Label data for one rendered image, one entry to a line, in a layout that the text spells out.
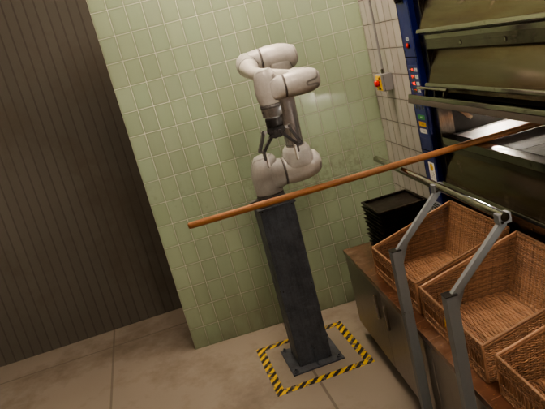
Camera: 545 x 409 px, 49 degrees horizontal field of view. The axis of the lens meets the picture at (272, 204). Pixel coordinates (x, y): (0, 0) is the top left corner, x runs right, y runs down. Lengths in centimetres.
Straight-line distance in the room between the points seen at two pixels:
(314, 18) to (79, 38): 172
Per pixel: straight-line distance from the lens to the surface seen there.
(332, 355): 367
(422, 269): 312
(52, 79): 461
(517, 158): 261
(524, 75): 242
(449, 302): 202
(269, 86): 258
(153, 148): 381
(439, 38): 299
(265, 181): 325
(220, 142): 381
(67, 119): 461
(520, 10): 235
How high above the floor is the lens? 186
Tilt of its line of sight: 15 degrees down
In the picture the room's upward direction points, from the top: 14 degrees counter-clockwise
